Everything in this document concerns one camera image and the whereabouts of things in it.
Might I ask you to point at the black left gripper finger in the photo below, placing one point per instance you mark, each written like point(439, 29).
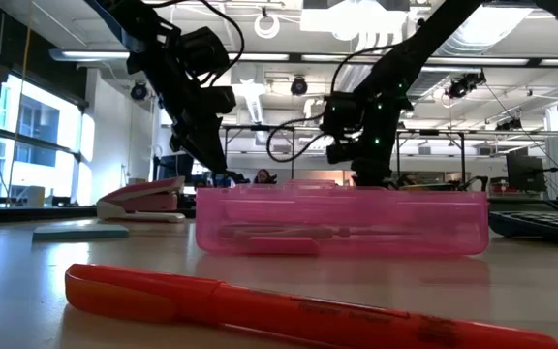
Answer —
point(201, 140)

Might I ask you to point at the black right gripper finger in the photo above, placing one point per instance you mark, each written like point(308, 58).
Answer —
point(373, 178)

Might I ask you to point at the pink translucent pencil case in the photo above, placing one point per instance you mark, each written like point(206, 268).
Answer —
point(405, 223)

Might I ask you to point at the blue sticky note pad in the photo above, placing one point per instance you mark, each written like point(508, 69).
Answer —
point(80, 232)

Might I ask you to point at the orange highlighter pen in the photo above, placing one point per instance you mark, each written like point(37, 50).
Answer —
point(259, 310)

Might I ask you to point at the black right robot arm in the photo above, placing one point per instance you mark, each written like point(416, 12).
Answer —
point(405, 58)

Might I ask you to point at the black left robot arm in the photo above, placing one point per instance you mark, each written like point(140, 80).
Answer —
point(129, 24)

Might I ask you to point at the black monitor on arm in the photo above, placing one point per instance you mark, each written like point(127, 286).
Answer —
point(526, 172)

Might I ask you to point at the round black ceiling device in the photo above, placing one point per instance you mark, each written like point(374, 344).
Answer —
point(299, 87)
point(138, 91)

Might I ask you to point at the dark background monitor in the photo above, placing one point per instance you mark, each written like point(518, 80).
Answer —
point(165, 169)

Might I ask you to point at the person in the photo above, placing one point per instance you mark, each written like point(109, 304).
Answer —
point(263, 175)

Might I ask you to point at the pink and white stapler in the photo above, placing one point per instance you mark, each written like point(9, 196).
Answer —
point(138, 199)

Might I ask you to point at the black calculator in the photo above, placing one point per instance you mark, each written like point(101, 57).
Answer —
point(540, 225)

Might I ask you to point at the white box by window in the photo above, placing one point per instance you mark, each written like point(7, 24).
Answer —
point(35, 198)

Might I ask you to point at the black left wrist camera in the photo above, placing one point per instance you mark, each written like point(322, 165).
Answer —
point(216, 101)

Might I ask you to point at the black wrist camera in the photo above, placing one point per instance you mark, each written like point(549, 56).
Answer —
point(216, 101)
point(342, 151)

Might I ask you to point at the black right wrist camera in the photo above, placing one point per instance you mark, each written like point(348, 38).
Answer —
point(342, 151)

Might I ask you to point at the black background frame rig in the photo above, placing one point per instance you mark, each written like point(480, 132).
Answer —
point(259, 128)
point(429, 132)

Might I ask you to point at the black ceiling camera cluster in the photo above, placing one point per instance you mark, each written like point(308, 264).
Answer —
point(463, 86)

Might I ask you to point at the silver ventilation duct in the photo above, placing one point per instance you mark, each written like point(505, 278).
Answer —
point(492, 29)

